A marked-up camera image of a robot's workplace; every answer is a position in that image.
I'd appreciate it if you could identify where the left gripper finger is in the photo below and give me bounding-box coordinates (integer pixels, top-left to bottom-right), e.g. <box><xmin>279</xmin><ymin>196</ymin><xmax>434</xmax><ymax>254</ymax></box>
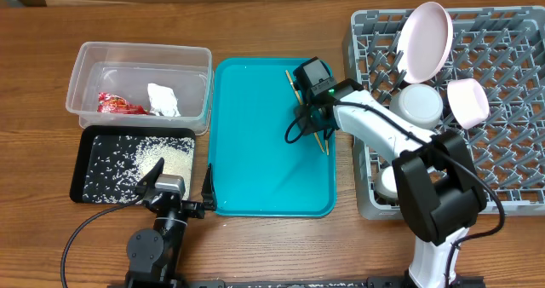
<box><xmin>201</xmin><ymin>164</ymin><xmax>217</xmax><ymax>211</ymax></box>
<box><xmin>135</xmin><ymin>158</ymin><xmax>164</xmax><ymax>195</ymax></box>

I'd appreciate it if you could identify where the wooden chopstick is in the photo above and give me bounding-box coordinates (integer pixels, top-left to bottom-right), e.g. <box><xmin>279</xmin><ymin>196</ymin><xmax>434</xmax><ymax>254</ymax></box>
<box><xmin>324</xmin><ymin>140</ymin><xmax>330</xmax><ymax>156</ymax></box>
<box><xmin>285</xmin><ymin>70</ymin><xmax>325</xmax><ymax>153</ymax></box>

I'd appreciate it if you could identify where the white rice pile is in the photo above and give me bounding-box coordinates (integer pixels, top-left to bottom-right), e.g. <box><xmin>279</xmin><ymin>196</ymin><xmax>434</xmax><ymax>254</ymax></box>
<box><xmin>82</xmin><ymin>135</ymin><xmax>195</xmax><ymax>204</ymax></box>

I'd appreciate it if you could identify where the white napkin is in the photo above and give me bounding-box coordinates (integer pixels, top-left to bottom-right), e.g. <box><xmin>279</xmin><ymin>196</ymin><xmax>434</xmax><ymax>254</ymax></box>
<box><xmin>147</xmin><ymin>83</ymin><xmax>181</xmax><ymax>117</ymax></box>

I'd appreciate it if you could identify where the red sauce packet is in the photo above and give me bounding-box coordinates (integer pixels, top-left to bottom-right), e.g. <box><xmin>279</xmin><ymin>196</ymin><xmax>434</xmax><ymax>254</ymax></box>
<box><xmin>97</xmin><ymin>92</ymin><xmax>147</xmax><ymax>115</ymax></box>

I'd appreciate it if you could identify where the white cup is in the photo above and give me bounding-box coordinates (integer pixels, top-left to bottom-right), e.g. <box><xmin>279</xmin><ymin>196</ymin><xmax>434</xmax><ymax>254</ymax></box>
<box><xmin>375</xmin><ymin>166</ymin><xmax>398</xmax><ymax>201</ymax></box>

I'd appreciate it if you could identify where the grey bowl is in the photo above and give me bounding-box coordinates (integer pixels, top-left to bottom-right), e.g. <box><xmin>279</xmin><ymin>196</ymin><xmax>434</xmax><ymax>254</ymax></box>
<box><xmin>389</xmin><ymin>84</ymin><xmax>444</xmax><ymax>130</ymax></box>

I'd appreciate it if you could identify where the large white plate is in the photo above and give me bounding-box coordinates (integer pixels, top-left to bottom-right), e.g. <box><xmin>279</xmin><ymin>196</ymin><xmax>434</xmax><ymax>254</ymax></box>
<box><xmin>396</xmin><ymin>2</ymin><xmax>453</xmax><ymax>84</ymax></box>

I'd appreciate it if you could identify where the small white plate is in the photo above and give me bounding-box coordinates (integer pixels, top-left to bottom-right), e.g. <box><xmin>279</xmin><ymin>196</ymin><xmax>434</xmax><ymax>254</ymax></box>
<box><xmin>446</xmin><ymin>78</ymin><xmax>490</xmax><ymax>130</ymax></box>

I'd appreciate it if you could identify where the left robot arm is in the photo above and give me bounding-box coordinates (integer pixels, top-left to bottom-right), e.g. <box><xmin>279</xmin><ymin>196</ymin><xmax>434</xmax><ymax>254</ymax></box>
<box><xmin>123</xmin><ymin>158</ymin><xmax>217</xmax><ymax>288</ymax></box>

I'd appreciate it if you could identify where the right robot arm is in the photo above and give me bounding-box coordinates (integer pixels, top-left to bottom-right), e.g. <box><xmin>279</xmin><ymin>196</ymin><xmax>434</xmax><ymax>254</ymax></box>
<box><xmin>293</xmin><ymin>57</ymin><xmax>487</xmax><ymax>287</ymax></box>

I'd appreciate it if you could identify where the black food tray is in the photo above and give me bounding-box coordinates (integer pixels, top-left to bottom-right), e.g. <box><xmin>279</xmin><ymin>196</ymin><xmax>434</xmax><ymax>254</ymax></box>
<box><xmin>69</xmin><ymin>125</ymin><xmax>196</xmax><ymax>204</ymax></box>

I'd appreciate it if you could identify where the teal plastic tray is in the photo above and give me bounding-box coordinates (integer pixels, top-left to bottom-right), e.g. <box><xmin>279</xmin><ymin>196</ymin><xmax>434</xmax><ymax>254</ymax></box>
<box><xmin>208</xmin><ymin>57</ymin><xmax>336</xmax><ymax>217</ymax></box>

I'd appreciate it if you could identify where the clear plastic bin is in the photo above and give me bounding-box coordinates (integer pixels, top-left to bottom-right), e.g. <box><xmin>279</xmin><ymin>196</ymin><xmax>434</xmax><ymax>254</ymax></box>
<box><xmin>66</xmin><ymin>42</ymin><xmax>214</xmax><ymax>135</ymax></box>

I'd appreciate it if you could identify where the grey dish rack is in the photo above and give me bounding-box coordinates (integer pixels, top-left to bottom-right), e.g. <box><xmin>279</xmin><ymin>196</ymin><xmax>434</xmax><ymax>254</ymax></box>
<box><xmin>342</xmin><ymin>6</ymin><xmax>544</xmax><ymax>216</ymax></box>

